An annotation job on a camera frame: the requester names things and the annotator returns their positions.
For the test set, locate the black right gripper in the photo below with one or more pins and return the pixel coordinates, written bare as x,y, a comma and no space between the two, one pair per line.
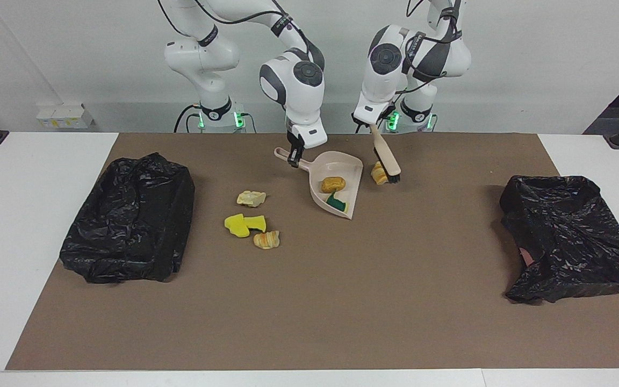
296,144

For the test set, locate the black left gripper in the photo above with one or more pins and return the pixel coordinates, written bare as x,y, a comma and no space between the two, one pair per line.
384,123

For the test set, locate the beige hand brush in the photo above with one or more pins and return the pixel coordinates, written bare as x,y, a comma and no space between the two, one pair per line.
384,153

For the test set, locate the brown toy bread roll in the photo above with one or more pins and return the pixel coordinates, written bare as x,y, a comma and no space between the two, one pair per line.
333,184

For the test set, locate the beige plastic dustpan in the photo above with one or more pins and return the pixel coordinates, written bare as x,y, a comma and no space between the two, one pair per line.
342,164

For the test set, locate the striped toy croissant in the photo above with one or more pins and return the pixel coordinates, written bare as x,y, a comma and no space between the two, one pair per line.
266,239
378,173

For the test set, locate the pale bread chunk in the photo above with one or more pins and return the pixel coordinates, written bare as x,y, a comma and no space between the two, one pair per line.
251,198

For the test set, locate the yellow and green sponge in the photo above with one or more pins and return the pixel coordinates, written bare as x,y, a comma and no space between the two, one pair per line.
336,203

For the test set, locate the yellow sponge piece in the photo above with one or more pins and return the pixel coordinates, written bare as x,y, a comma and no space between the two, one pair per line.
236,226
257,222

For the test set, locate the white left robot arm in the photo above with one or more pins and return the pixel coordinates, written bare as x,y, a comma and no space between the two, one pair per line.
384,80

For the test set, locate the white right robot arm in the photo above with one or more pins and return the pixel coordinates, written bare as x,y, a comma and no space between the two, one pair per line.
299,91

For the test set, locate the black trash bag bin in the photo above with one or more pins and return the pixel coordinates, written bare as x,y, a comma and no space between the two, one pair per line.
127,226

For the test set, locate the black bag over pink bin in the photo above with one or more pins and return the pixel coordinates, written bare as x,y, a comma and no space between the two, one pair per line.
567,242

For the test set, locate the brown table mat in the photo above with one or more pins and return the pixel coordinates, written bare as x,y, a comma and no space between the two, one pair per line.
309,333

